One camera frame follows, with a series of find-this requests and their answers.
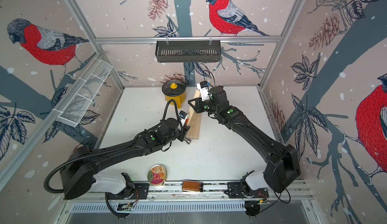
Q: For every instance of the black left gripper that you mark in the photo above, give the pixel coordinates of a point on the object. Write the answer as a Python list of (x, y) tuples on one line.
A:
[(184, 133)]

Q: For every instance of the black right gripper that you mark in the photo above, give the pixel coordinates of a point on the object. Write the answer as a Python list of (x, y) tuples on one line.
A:
[(199, 105)]

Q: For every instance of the yellow pot with glass lid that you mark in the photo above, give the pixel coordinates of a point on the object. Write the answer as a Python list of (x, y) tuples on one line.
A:
[(175, 90)]

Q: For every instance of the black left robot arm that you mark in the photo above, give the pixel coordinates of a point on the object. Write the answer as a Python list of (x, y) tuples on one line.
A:
[(82, 172)]

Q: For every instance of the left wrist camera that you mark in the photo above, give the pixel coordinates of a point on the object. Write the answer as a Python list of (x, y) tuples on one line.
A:
[(183, 117)]

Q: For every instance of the round decorated tin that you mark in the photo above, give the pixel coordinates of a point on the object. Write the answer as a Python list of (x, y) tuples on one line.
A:
[(157, 175)]

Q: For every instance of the small brown box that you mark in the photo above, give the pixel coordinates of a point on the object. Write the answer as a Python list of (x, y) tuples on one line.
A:
[(192, 186)]

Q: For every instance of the wooden block with nails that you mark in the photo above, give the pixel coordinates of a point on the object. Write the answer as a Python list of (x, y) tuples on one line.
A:
[(195, 125)]

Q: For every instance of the wooden handled claw hammer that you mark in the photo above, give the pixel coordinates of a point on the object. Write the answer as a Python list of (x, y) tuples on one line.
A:
[(191, 111)]

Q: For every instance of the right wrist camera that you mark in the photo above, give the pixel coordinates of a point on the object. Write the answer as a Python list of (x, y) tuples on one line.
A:
[(203, 88)]

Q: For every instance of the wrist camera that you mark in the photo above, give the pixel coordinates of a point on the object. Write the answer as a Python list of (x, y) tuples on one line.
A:
[(203, 88), (183, 117)]

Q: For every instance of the black hanging wall basket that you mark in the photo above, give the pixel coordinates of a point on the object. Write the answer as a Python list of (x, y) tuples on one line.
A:
[(188, 51)]

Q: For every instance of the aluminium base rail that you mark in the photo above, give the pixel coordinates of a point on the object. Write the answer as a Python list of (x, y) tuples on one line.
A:
[(211, 191)]

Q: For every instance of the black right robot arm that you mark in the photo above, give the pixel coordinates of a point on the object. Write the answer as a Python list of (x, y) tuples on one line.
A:
[(282, 160)]

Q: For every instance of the white wire mesh shelf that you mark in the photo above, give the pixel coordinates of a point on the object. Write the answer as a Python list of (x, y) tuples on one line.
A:
[(76, 111)]

